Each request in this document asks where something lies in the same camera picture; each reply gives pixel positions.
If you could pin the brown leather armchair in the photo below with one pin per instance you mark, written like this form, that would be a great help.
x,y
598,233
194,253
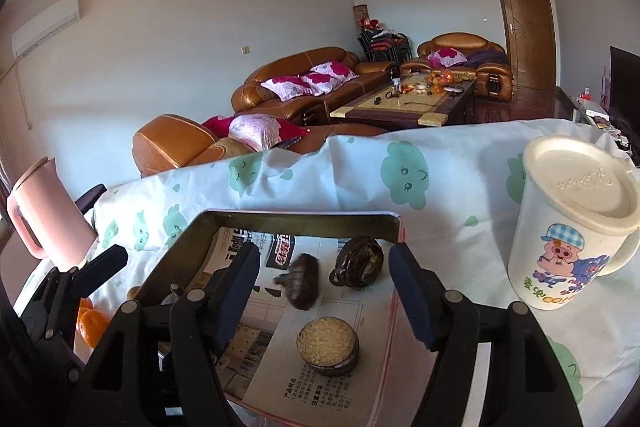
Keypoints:
x,y
460,42

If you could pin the dark chair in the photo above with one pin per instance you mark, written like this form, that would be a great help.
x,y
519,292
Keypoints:
x,y
91,197

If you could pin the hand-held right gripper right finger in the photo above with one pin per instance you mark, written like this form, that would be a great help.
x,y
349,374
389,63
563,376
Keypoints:
x,y
412,302

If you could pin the pink paper bag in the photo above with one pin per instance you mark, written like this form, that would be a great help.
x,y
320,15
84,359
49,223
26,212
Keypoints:
x,y
605,87

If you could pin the white pig print cup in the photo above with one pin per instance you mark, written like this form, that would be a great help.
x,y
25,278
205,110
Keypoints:
x,y
545,267

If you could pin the dark television stand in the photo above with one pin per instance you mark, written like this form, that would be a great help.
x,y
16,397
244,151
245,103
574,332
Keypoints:
x,y
565,104

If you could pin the pile of tangerines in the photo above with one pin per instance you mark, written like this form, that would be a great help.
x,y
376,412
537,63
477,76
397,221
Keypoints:
x,y
440,81

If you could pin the wooden coffee table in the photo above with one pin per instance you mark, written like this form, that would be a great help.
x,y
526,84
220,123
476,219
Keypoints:
x,y
400,107

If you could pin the black television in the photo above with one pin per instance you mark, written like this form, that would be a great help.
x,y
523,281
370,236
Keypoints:
x,y
625,92

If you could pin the orange tangerine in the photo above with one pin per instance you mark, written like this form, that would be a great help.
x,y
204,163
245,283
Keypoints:
x,y
86,303
92,327

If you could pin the light pink pillow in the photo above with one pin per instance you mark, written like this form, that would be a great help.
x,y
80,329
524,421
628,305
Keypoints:
x,y
255,132

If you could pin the purple blanket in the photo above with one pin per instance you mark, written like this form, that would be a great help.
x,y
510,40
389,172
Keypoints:
x,y
485,58

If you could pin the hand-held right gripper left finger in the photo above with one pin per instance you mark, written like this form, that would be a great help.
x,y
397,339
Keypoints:
x,y
239,302

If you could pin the black remote control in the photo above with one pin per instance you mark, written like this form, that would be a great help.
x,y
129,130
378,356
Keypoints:
x,y
454,90

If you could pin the brown leather chaise sofa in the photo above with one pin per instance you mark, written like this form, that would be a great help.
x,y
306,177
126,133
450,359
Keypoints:
x,y
170,142

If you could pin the dark glossy round pastry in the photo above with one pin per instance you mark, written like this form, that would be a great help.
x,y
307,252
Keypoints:
x,y
357,264

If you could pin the brown leather long sofa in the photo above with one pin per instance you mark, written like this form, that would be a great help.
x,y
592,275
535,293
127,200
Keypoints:
x,y
270,99

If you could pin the pink kettle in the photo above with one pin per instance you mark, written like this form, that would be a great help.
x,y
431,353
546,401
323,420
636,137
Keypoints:
x,y
45,217

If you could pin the white flat box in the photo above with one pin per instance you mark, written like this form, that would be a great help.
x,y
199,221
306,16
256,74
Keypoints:
x,y
595,112

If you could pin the newspaper sheet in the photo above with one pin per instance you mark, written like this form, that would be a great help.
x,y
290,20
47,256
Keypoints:
x,y
340,322

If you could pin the cream cup lid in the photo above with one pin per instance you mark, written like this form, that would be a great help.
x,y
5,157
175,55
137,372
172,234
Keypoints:
x,y
580,182

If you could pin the white green cloud tablecloth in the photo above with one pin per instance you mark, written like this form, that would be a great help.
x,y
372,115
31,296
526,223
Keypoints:
x,y
350,177

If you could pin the gold metal tray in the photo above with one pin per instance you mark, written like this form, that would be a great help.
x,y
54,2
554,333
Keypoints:
x,y
300,224

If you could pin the small glass jar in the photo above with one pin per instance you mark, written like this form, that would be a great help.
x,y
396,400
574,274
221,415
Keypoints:
x,y
396,86

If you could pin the white air conditioner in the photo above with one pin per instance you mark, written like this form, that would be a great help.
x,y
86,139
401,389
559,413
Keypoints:
x,y
45,24

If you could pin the brown wooden door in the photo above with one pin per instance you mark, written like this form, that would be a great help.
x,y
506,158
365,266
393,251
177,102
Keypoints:
x,y
522,22

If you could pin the red plush toy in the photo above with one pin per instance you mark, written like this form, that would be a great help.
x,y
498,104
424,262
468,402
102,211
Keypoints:
x,y
372,24

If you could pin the stack of black chairs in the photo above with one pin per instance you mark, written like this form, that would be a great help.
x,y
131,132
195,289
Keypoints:
x,y
385,47

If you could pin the white magenta flowered pillow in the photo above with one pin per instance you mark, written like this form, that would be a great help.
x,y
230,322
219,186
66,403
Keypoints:
x,y
446,57
287,88
332,71

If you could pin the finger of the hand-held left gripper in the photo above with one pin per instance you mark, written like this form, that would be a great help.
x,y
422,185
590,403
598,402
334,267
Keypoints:
x,y
102,264

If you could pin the tall patterned floor vase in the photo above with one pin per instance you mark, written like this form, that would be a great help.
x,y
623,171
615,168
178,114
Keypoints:
x,y
360,17

